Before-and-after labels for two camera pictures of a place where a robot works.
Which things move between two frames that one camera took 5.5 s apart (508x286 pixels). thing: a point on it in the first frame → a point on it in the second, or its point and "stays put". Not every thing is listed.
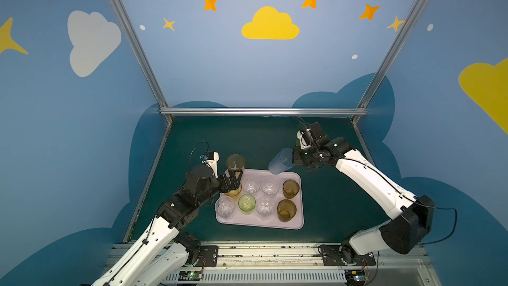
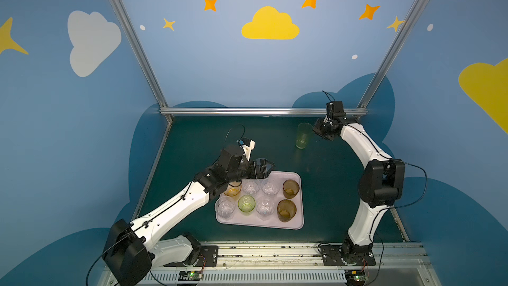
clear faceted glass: x=224 y=206 stays put
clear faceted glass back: x=270 y=187 stays put
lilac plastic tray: x=266 y=200 stays put
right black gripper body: x=297 y=156 → x=323 y=127
